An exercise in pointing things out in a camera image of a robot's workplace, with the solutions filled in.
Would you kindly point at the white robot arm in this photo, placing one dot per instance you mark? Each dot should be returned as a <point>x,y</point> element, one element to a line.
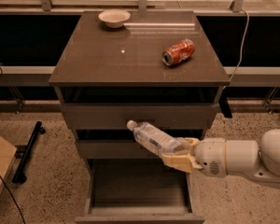
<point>256,162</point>

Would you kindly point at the crushed red soda can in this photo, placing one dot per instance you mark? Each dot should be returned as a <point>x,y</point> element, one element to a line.
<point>178,52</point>

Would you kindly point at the grey drawer cabinet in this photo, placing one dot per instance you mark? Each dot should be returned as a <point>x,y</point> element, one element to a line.
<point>103,66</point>

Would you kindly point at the black bar on floor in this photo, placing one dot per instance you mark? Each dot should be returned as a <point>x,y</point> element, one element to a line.
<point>19,176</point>

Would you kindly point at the open bottom drawer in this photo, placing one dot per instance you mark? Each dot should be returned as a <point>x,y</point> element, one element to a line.
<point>137,191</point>

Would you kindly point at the top drawer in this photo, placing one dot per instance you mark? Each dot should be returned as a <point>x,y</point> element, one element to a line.
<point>115,117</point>

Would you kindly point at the clear plastic water bottle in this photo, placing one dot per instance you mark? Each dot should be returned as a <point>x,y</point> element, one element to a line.
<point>154,139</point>

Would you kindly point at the middle drawer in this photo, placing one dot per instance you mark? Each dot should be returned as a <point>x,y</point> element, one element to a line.
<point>110,144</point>

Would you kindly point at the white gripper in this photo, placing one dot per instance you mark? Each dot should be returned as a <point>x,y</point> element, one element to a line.
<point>210,154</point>

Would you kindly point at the white bowl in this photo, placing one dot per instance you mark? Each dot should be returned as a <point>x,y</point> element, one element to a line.
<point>114,18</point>

